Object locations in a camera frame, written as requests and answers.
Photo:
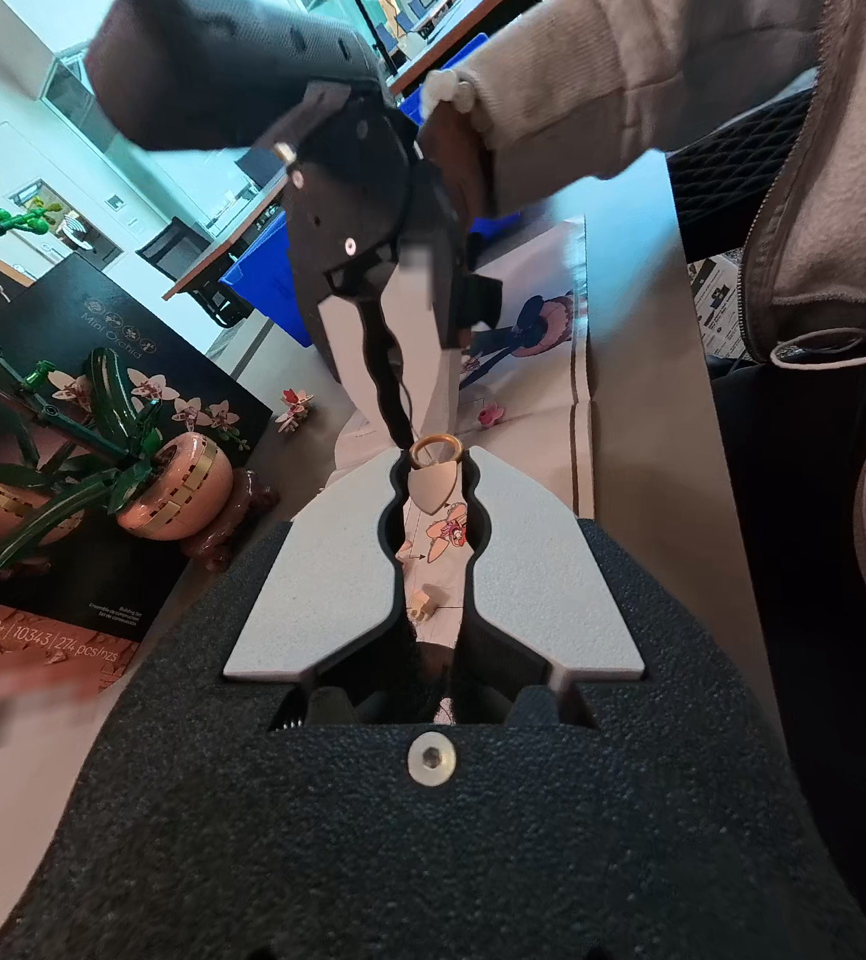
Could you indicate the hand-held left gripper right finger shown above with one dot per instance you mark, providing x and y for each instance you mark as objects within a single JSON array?
[{"x": 553, "y": 592}]

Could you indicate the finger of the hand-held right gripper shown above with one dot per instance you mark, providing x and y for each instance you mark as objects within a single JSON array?
[
  {"x": 350, "y": 345},
  {"x": 425, "y": 375}
]

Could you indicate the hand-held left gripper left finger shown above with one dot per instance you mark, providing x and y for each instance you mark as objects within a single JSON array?
[{"x": 320, "y": 585}]

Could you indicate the person's right forearm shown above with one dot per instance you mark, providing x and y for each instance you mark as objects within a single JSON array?
[{"x": 628, "y": 90}]

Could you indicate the grey desk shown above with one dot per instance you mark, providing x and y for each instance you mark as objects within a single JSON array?
[{"x": 650, "y": 450}]

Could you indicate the person's right hand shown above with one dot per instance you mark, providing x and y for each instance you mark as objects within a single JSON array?
[{"x": 463, "y": 165}]

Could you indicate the magenta flower piece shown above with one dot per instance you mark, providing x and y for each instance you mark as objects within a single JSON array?
[{"x": 489, "y": 415}]

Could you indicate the built pink brick flower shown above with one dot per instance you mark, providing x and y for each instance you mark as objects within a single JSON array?
[{"x": 294, "y": 409}]

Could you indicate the blue plastic bin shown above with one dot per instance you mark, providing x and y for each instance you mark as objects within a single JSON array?
[
  {"x": 268, "y": 285},
  {"x": 412, "y": 111}
]

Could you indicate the pink petal with tan brick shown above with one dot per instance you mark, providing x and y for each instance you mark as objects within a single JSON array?
[{"x": 421, "y": 604}]

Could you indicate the instruction booklet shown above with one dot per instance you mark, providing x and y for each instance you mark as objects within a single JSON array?
[{"x": 530, "y": 420}]

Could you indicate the wood-edged table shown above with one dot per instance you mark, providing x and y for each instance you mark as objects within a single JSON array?
[{"x": 200, "y": 268}]

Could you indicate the black office chair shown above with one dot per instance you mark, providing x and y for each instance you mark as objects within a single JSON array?
[{"x": 177, "y": 247}]

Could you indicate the black orchid set box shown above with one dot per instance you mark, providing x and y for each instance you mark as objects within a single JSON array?
[{"x": 102, "y": 615}]

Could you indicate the black pants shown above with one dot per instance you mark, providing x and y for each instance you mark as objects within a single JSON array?
[{"x": 815, "y": 675}]

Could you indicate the glass door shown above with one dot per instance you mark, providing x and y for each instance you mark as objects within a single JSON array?
[{"x": 76, "y": 97}]

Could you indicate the printed white paper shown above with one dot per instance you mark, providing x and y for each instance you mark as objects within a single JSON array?
[{"x": 718, "y": 307}]

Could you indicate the green brick orchid stem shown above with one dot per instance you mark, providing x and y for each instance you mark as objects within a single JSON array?
[{"x": 20, "y": 217}]

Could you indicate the black quilted cloth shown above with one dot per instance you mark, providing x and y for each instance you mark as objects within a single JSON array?
[{"x": 733, "y": 180}]

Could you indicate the person's beige jacket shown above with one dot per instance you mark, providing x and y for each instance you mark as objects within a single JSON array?
[{"x": 838, "y": 225}]

